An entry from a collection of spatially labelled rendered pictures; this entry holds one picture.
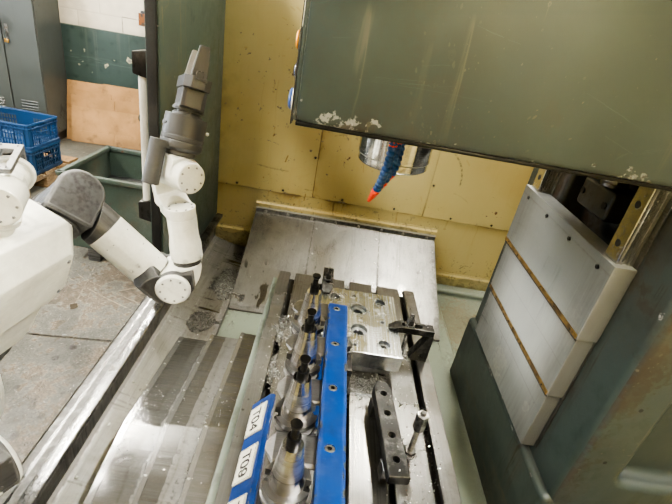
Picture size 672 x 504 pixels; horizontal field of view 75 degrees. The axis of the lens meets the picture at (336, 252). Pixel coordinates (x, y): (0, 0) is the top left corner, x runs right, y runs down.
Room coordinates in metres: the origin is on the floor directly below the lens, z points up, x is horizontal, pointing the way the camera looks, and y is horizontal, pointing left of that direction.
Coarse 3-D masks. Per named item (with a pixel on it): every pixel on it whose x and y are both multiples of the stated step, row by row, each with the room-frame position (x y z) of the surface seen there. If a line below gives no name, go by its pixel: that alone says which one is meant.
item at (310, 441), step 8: (280, 432) 0.43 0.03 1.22; (288, 432) 0.43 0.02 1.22; (272, 440) 0.41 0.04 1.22; (280, 440) 0.41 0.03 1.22; (304, 440) 0.42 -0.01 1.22; (312, 440) 0.42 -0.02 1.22; (272, 448) 0.40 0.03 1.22; (304, 448) 0.41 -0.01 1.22; (312, 448) 0.41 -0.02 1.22; (272, 456) 0.39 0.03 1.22; (304, 456) 0.40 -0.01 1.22; (312, 456) 0.40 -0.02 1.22; (304, 464) 0.38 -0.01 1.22; (312, 464) 0.39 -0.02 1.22
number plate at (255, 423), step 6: (264, 402) 0.71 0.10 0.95; (258, 408) 0.71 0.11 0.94; (264, 408) 0.69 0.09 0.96; (252, 414) 0.70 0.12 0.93; (258, 414) 0.69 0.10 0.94; (264, 414) 0.68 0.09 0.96; (252, 420) 0.68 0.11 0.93; (258, 420) 0.67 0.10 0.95; (252, 426) 0.66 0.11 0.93; (258, 426) 0.65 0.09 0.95; (246, 432) 0.65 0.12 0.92; (252, 432) 0.64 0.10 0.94; (246, 438) 0.64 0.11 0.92
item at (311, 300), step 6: (306, 294) 0.68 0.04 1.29; (312, 294) 0.67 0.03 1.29; (318, 294) 0.67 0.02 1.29; (306, 300) 0.67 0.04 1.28; (312, 300) 0.67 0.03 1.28; (318, 300) 0.67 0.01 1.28; (306, 306) 0.67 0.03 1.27; (312, 306) 0.67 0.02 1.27; (318, 306) 0.67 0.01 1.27; (300, 312) 0.67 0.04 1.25; (306, 312) 0.66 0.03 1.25; (318, 312) 0.67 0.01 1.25; (300, 318) 0.67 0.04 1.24; (306, 318) 0.66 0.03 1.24; (318, 318) 0.67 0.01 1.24; (300, 324) 0.66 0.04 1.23; (318, 324) 0.67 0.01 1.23
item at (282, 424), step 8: (280, 400) 0.48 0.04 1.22; (280, 408) 0.46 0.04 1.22; (312, 408) 0.48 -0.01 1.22; (280, 416) 0.45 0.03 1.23; (312, 416) 0.46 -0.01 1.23; (280, 424) 0.44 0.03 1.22; (288, 424) 0.44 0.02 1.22; (304, 424) 0.44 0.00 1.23; (312, 424) 0.44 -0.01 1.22; (304, 432) 0.44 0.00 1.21; (312, 432) 0.45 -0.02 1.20
